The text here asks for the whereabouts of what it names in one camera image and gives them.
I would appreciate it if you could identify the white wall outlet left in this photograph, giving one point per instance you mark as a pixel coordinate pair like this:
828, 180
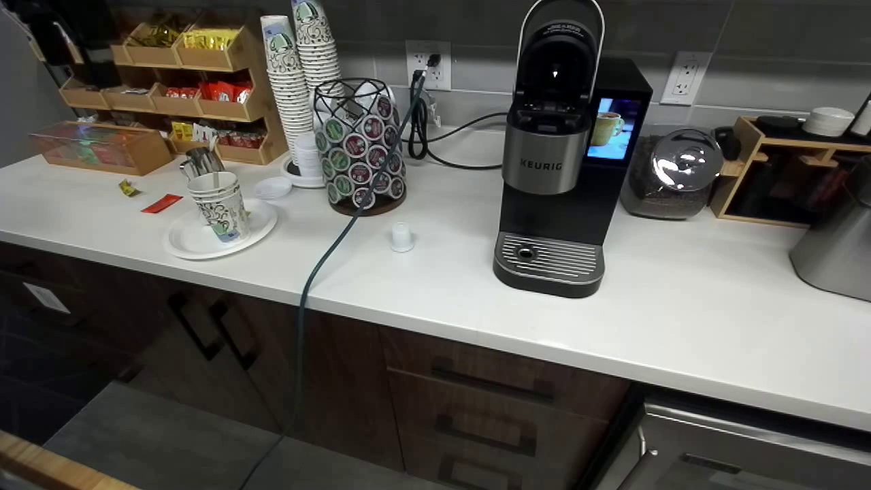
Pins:
435, 61

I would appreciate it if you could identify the tiered wooden condiment organizer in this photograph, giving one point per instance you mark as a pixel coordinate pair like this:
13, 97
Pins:
191, 83

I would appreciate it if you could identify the small white creamer cup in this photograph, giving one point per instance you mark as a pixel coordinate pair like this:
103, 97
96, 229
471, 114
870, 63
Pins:
401, 237

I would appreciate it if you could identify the stainless appliance under counter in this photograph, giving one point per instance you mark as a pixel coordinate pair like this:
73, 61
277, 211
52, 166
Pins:
696, 445

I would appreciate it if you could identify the white lid on shelf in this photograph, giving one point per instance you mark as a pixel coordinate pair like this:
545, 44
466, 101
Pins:
828, 120

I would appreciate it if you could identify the stack of paper cups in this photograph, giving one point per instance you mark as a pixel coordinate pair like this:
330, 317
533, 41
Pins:
301, 52

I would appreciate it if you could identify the dark wooden cabinet drawers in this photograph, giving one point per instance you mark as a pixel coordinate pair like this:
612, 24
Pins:
437, 410

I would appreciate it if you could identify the wooden shelf organizer right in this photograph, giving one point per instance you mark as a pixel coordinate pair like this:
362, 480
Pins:
784, 176

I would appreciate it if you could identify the silver round rice cooker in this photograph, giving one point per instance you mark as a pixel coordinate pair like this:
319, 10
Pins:
674, 176

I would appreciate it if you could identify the white plate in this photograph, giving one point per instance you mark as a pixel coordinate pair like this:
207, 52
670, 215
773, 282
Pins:
194, 241

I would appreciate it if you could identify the yellow packet on counter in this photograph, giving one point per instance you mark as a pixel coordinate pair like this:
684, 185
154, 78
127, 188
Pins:
128, 188

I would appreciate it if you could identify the silver metal cup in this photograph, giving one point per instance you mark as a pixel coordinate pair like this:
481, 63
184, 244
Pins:
836, 250

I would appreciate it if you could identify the red packet on counter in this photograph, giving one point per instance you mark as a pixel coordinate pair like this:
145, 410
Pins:
165, 203

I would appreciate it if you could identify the wire K-cup pod holder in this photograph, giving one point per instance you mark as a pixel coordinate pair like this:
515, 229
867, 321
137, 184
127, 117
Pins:
357, 137

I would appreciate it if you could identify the patterned paper cup on plate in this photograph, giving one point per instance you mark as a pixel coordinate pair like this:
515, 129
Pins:
220, 199

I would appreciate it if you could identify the white wall outlet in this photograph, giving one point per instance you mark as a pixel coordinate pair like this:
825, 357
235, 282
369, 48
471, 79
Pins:
435, 61
684, 79

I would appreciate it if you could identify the white wall outlet right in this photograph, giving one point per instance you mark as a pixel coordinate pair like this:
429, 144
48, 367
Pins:
684, 79

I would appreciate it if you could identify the wooden tea box glass lid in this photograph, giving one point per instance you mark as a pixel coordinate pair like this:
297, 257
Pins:
104, 148

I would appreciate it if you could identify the black silver Keurig coffee machine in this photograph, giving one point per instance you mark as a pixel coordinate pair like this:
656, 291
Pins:
572, 129

